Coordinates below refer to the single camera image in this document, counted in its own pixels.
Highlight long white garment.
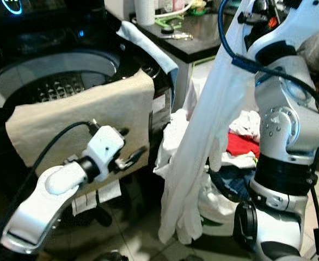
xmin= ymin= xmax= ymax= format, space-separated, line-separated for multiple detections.
xmin=157 ymin=0 xmax=263 ymax=245

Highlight green clothes hanger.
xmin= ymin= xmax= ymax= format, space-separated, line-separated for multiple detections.
xmin=154 ymin=15 xmax=185 ymax=29

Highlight black top-load washing machine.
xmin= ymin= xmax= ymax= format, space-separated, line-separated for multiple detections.
xmin=0 ymin=0 xmax=179 ymax=261

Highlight white towel label tag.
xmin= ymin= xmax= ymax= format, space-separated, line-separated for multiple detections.
xmin=99 ymin=182 xmax=122 ymax=203
xmin=75 ymin=195 xmax=99 ymax=215

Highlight beige towel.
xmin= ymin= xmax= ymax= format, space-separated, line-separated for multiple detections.
xmin=4 ymin=70 xmax=156 ymax=197

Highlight yellow green sponge holder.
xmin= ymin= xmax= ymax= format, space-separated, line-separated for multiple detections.
xmin=188 ymin=2 xmax=208 ymax=16

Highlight black counter with white cabinet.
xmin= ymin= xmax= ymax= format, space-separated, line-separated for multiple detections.
xmin=105 ymin=0 xmax=236 ymax=109

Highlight thin green cabinet hanger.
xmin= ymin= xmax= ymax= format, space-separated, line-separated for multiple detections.
xmin=191 ymin=54 xmax=217 ymax=66

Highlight white printed hanging cloth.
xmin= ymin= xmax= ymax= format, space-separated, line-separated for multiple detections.
xmin=184 ymin=76 xmax=209 ymax=117

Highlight metal scissors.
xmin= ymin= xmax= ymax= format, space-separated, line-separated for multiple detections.
xmin=162 ymin=32 xmax=195 ymax=41

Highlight light blue towel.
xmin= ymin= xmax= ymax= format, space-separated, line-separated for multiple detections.
xmin=119 ymin=21 xmax=179 ymax=77

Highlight white laundry basket green print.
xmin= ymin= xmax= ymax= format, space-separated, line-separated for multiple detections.
xmin=154 ymin=109 xmax=258 ymax=229

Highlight dark blue garment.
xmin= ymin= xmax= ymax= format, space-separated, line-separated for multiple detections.
xmin=208 ymin=166 xmax=255 ymax=203

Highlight white crumpled garment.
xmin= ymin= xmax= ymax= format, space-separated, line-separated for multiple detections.
xmin=228 ymin=109 xmax=261 ymax=136

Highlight red garment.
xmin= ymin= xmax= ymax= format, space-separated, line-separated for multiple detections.
xmin=226 ymin=132 xmax=261 ymax=159

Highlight white paper roll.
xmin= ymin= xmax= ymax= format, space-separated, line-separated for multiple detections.
xmin=135 ymin=0 xmax=156 ymax=26

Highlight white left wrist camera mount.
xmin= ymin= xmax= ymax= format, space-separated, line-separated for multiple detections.
xmin=86 ymin=125 xmax=126 ymax=173

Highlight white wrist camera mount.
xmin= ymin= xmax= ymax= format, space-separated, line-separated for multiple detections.
xmin=263 ymin=0 xmax=319 ymax=55
xmin=86 ymin=125 xmax=126 ymax=173

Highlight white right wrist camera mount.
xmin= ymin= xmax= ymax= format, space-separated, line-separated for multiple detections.
xmin=263 ymin=0 xmax=319 ymax=55

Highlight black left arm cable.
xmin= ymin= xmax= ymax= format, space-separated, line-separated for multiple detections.
xmin=7 ymin=121 xmax=96 ymax=240

